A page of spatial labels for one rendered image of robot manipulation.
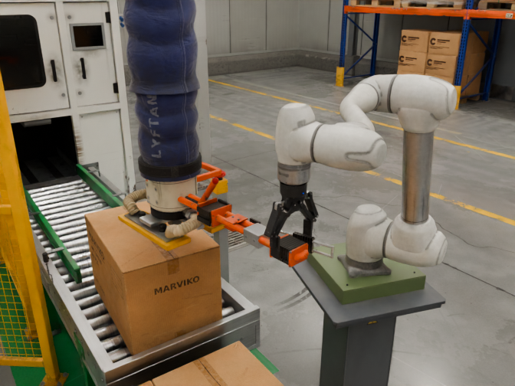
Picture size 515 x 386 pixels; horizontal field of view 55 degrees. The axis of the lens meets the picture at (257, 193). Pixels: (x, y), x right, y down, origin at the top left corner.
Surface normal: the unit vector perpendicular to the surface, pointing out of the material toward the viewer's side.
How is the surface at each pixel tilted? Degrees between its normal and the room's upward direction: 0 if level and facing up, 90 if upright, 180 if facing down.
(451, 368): 0
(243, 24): 90
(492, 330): 0
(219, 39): 90
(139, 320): 90
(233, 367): 0
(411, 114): 106
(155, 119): 73
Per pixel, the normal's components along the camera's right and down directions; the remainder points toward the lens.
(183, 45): 0.58, 0.07
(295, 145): -0.48, 0.33
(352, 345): 0.29, 0.37
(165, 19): 0.22, 0.11
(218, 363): 0.00, -0.92
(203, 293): 0.52, 0.33
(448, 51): -0.78, 0.29
